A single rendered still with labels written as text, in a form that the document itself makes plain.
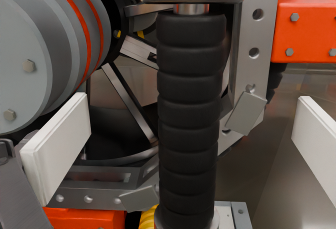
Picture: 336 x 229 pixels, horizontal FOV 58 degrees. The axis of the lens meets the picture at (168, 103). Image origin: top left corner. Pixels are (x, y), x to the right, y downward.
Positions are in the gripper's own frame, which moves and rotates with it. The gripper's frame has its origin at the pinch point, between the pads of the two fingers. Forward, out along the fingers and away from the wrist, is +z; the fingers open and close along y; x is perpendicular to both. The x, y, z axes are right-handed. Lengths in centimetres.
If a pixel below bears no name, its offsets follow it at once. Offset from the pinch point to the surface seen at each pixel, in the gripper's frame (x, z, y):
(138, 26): -4, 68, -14
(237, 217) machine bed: -75, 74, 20
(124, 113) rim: -22, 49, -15
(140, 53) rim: -2.9, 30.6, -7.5
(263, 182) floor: -83, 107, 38
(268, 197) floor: -83, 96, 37
